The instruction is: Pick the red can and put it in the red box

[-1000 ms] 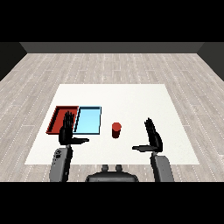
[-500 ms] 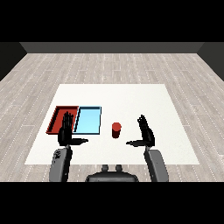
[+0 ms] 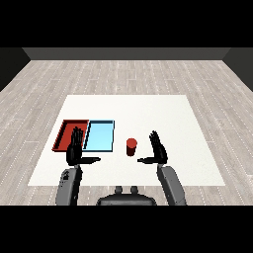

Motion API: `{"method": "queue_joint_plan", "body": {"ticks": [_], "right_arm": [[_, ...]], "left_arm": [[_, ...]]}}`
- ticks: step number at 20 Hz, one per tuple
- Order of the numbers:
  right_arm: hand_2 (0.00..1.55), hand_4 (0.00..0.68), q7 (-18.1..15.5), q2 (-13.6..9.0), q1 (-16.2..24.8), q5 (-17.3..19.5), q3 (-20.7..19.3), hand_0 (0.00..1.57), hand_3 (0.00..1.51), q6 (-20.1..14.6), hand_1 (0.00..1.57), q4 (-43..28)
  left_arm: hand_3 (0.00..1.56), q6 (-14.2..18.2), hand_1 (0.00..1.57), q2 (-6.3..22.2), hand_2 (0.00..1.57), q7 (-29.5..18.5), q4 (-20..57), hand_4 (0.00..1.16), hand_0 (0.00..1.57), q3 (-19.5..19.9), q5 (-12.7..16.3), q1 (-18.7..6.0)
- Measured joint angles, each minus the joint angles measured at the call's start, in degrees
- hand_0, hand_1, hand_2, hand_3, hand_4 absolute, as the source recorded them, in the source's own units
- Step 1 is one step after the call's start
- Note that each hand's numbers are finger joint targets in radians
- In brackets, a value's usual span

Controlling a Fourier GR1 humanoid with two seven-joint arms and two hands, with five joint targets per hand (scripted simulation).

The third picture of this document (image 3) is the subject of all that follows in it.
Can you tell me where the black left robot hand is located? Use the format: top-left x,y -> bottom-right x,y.
65,126 -> 102,167

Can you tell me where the light blue shallow open box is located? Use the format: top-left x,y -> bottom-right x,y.
82,120 -> 116,153

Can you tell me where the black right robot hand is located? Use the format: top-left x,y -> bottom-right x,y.
136,130 -> 169,166

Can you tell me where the red shallow open box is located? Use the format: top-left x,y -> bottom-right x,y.
51,119 -> 91,153

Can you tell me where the dark grey robot body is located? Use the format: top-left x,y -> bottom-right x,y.
96,186 -> 158,207

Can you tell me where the red can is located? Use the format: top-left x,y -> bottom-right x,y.
126,137 -> 138,157

